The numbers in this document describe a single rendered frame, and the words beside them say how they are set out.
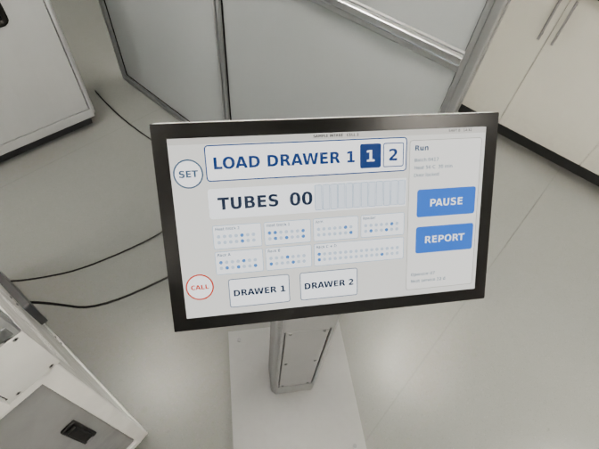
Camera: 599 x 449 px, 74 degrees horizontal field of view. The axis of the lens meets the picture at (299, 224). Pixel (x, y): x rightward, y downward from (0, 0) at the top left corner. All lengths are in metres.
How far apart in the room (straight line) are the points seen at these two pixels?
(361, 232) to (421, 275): 0.13
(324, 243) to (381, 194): 0.12
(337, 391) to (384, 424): 0.20
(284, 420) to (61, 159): 1.73
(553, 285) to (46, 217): 2.40
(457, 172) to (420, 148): 0.08
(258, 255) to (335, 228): 0.12
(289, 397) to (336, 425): 0.19
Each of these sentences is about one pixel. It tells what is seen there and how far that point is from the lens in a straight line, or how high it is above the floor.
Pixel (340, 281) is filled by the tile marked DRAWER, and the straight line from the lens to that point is 0.64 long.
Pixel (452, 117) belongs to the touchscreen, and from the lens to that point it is 0.66.
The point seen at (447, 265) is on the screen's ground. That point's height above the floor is 1.01.
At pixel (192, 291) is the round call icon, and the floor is 1.01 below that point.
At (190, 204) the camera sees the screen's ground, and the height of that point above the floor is 1.11.
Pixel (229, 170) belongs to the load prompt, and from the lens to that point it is 0.58.
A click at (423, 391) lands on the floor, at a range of 1.71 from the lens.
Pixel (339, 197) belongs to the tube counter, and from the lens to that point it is 0.60.
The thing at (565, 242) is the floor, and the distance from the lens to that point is 2.43.
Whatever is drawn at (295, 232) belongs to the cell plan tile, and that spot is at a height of 1.07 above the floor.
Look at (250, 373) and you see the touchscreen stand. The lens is 1.58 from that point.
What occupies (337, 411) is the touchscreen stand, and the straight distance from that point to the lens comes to 1.57.
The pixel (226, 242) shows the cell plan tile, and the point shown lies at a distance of 0.60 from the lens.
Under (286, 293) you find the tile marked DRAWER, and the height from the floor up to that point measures 1.00.
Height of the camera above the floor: 1.56
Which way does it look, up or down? 53 degrees down
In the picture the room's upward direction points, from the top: 7 degrees clockwise
